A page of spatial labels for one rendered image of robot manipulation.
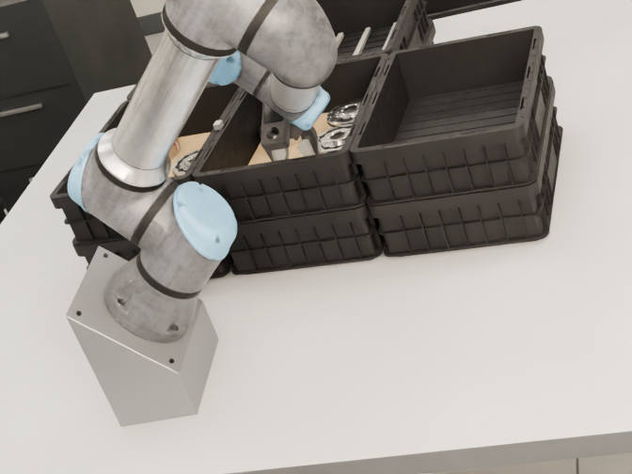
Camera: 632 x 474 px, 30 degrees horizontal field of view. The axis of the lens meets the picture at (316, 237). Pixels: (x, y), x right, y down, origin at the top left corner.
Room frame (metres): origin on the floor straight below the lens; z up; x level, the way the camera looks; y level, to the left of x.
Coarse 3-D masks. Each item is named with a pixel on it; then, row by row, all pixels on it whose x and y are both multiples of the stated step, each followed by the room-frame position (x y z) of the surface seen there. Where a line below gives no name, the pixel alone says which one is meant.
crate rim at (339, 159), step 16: (336, 64) 2.19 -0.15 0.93; (384, 64) 2.10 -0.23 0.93; (240, 96) 2.20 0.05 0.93; (368, 96) 1.99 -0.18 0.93; (224, 128) 2.07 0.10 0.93; (352, 128) 1.88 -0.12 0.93; (208, 160) 1.97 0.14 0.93; (288, 160) 1.84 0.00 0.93; (304, 160) 1.82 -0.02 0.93; (320, 160) 1.81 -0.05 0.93; (336, 160) 1.80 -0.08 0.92; (352, 160) 1.81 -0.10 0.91; (208, 176) 1.90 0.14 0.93; (224, 176) 1.89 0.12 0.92; (240, 176) 1.87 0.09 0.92; (256, 176) 1.86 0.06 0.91; (272, 176) 1.85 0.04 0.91
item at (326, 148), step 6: (342, 126) 2.05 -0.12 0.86; (348, 126) 2.04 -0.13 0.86; (324, 132) 2.05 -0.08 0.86; (330, 132) 2.05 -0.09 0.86; (318, 138) 2.03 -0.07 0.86; (324, 138) 2.02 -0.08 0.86; (324, 144) 2.00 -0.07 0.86; (330, 144) 1.99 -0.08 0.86; (336, 144) 1.98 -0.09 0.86; (342, 144) 1.97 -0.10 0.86; (324, 150) 1.97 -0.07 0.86; (330, 150) 1.96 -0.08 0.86; (336, 150) 1.96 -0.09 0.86
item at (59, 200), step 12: (216, 84) 2.30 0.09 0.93; (120, 108) 2.36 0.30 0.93; (228, 108) 2.16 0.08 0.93; (108, 120) 2.31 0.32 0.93; (216, 132) 2.07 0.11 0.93; (204, 144) 2.03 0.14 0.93; (192, 168) 1.94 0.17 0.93; (180, 180) 1.92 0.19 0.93; (192, 180) 1.92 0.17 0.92; (60, 192) 2.06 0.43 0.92; (60, 204) 2.02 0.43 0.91; (72, 204) 2.01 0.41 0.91
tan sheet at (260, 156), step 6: (324, 114) 2.20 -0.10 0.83; (318, 120) 2.18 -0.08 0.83; (324, 120) 2.17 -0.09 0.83; (318, 126) 2.16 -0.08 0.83; (324, 126) 2.15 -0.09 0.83; (318, 132) 2.13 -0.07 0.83; (294, 144) 2.11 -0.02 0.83; (258, 150) 2.14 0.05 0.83; (264, 150) 2.13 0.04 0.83; (294, 150) 2.08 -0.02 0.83; (252, 156) 2.13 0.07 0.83; (258, 156) 2.12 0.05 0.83; (264, 156) 2.11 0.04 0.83; (294, 156) 2.06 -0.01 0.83; (300, 156) 2.05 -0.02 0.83; (252, 162) 2.10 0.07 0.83; (258, 162) 2.09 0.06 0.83; (264, 162) 2.08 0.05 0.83
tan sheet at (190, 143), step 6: (180, 138) 2.33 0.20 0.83; (186, 138) 2.32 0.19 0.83; (192, 138) 2.31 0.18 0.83; (198, 138) 2.30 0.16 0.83; (204, 138) 2.29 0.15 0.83; (180, 144) 2.31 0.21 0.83; (186, 144) 2.29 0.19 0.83; (192, 144) 2.28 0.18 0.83; (198, 144) 2.27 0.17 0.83; (180, 150) 2.27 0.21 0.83; (186, 150) 2.26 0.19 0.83; (192, 150) 2.25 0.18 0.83; (180, 156) 2.24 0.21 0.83; (174, 162) 2.23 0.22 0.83
